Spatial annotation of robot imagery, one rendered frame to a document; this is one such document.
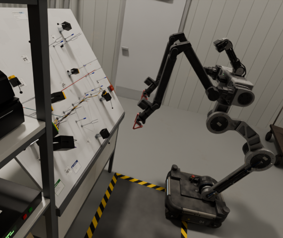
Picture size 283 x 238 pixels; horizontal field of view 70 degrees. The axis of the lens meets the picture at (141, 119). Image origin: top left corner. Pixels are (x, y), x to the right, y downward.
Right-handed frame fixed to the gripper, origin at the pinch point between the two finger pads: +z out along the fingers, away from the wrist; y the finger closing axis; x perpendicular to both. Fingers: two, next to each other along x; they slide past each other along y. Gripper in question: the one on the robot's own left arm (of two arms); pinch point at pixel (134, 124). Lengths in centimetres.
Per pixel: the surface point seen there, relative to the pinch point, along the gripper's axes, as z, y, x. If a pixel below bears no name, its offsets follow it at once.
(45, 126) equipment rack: -21, 76, -43
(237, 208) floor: 23, -35, 172
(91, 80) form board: 6, -26, -47
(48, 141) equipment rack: -15, 75, -40
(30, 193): 10, 80, -33
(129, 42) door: 16, -266, -48
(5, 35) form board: -8, 25, -92
